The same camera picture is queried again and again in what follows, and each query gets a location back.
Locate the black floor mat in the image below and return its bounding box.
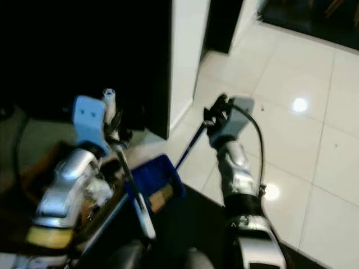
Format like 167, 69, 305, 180
79, 185, 312, 269

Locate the blue dustpan with long handle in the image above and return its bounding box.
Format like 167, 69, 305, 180
125, 122, 217, 215

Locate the tan cardboard piece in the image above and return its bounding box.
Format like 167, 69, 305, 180
149, 184, 174, 214

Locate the grey robot leg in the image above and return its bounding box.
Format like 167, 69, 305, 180
181, 247, 217, 269
105, 240, 146, 269

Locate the broom with white handle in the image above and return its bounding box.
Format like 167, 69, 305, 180
102, 88, 157, 240

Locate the grey robot right leg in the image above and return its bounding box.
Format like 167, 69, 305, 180
181, 247, 217, 269

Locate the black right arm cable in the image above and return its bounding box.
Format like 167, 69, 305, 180
233, 104, 267, 200

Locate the grey robot left leg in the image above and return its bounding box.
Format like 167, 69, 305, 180
105, 240, 146, 269

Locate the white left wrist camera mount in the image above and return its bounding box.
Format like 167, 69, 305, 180
72, 95, 108, 155

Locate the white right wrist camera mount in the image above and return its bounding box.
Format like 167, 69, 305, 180
222, 96, 256, 147

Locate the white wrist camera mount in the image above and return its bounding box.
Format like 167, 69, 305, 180
72, 95, 108, 155
222, 96, 256, 147

